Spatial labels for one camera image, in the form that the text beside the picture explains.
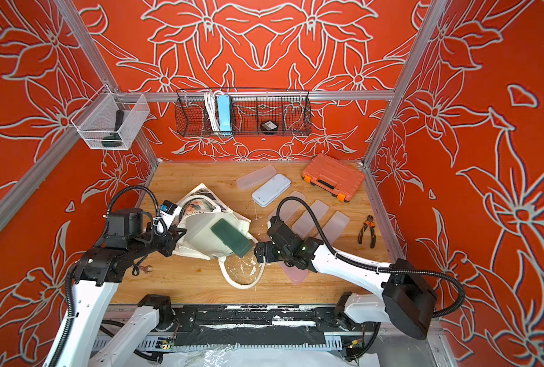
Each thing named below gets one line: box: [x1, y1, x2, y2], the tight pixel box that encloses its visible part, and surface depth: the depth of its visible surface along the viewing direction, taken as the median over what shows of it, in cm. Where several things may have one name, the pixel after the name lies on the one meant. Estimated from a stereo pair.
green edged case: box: [210, 218, 253, 259], surface depth 90 cm
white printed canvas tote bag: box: [172, 182, 266, 290], surface depth 88 cm
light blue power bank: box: [216, 94, 232, 133], surface depth 91 cm
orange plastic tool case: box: [301, 152, 366, 203], surface depth 109 cm
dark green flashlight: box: [100, 110, 124, 147], surface depth 81 cm
